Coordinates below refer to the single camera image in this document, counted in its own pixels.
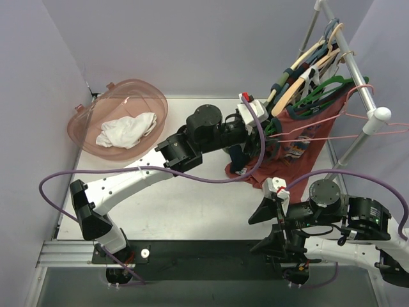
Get beige wooden hanger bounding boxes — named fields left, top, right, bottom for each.
left=271, top=48, right=340, bottom=117

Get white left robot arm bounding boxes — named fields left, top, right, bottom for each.
left=70, top=100, right=268, bottom=263

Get rust red tank top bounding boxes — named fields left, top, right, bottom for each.
left=244, top=83, right=354, bottom=189

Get pink wire hanger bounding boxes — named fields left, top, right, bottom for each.
left=268, top=84, right=409, bottom=143

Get aluminium frame rail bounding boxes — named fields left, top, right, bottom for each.
left=36, top=240, right=94, bottom=267

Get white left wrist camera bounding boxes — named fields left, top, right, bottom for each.
left=237, top=92, right=268, bottom=127

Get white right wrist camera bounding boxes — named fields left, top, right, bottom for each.
left=262, top=177, right=289, bottom=200

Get navy blue garment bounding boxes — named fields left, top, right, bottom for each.
left=228, top=145, right=254, bottom=176

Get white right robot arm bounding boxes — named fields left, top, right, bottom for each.
left=248, top=177, right=408, bottom=288

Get metal clothes rack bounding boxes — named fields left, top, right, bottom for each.
left=297, top=0, right=391, bottom=169

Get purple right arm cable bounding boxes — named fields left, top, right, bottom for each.
left=287, top=169, right=409, bottom=237

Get green plastic hanger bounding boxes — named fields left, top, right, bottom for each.
left=263, top=75, right=369, bottom=136

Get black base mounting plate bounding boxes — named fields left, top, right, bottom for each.
left=91, top=240, right=310, bottom=284

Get cream plastic hanger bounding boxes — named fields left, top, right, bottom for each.
left=290, top=23, right=343, bottom=71

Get teal blue hanger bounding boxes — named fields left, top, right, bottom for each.
left=305, top=18, right=339, bottom=64

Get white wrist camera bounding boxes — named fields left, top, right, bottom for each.
left=237, top=92, right=268, bottom=127
left=262, top=177, right=289, bottom=200

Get pink translucent plastic basket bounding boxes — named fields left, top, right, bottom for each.
left=67, top=79, right=168, bottom=161

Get black white striped tank top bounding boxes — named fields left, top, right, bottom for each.
left=295, top=64, right=321, bottom=100

